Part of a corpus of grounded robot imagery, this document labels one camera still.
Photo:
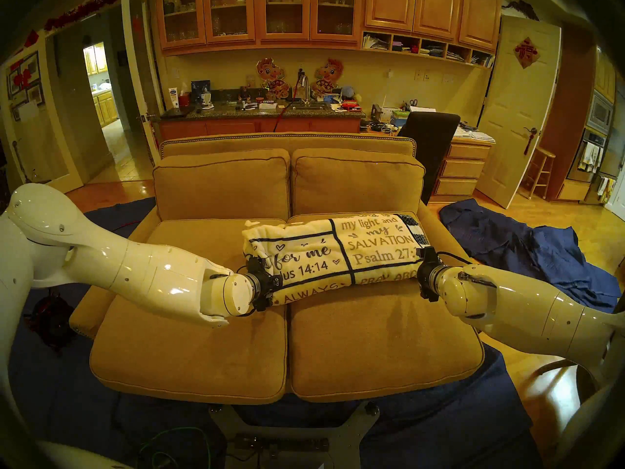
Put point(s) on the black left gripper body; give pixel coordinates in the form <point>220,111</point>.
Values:
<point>263,282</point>

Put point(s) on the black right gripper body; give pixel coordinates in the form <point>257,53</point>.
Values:
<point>428,275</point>

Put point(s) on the printed scripture fleece blanket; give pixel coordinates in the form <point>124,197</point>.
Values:
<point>332,258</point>

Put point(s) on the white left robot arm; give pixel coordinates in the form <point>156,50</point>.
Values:
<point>136,272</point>

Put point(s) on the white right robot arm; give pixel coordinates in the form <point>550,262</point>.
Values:
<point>512,307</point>

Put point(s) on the mustard sofa seat cushion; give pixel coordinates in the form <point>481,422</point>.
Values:
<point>195,346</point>
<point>390,346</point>

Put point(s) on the crumpled navy cloth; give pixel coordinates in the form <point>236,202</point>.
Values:
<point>512,243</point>

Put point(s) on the mustard sofa back cushion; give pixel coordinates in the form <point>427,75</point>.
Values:
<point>356,180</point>
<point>219,184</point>

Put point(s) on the wooden desk with drawers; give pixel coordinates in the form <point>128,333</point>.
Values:
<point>464,167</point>

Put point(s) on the dark office chair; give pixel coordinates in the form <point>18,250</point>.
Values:
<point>429,136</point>

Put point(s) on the large navy floor cloth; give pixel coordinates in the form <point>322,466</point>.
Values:
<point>439,424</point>

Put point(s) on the mustard fabric loveseat sofa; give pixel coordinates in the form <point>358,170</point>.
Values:
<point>205,143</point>

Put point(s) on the granite top counter cabinet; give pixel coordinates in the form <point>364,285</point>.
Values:
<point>234,126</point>

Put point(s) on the black power strip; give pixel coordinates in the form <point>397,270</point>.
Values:
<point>288,444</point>

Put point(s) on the wooden stool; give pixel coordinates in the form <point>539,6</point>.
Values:
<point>544,154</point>

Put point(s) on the white panel door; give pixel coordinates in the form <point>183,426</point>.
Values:
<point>512,106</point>

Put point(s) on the white hanging towel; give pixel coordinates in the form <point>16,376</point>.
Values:
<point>588,156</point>
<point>605,188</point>

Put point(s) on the chrome sink faucet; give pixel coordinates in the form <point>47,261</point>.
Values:
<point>303,89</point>

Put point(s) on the small red box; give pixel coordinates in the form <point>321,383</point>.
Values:
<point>184,99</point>

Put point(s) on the white lotion bottle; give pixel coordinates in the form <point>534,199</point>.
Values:
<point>174,96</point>

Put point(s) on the wooden cubby shelf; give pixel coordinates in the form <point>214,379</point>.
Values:
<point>434,48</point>

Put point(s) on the red diamond door ornament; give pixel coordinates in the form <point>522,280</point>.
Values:
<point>527,53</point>

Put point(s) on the white glass french door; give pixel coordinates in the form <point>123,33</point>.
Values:
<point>44,145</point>

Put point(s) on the red garland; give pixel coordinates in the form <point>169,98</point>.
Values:
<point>83,9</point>

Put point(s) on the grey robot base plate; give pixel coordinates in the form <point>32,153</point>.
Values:
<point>349,438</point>

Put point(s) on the dark standing picture frame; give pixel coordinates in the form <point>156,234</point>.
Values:
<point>200,89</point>

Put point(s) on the cartoon pig wall decoration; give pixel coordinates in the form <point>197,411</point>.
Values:
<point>270,72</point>
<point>328,73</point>

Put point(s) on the steel wall oven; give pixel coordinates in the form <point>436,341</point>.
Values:
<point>599,114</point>

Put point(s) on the wooden wall cabinets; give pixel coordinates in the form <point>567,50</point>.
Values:
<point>390,6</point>

